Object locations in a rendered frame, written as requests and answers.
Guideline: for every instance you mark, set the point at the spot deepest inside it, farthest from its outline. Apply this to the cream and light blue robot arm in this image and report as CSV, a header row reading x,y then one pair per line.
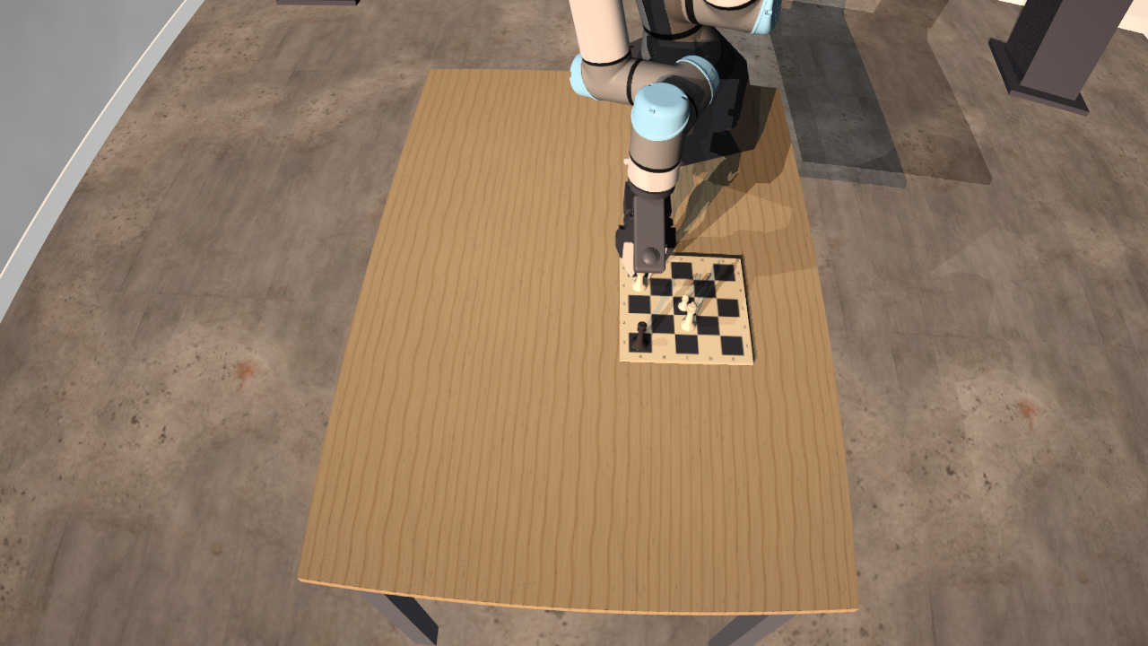
x,y
662,114

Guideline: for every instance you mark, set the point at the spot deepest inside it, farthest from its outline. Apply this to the black chess piece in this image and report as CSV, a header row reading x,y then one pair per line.
x,y
639,343

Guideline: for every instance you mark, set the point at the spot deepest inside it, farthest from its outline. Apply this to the black and cream chessboard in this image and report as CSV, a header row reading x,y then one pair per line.
x,y
721,334

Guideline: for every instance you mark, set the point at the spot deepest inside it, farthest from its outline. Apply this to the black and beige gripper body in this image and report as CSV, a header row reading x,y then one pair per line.
x,y
627,220

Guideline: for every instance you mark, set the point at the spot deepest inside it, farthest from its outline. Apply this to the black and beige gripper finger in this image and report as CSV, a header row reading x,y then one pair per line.
x,y
669,245
625,251

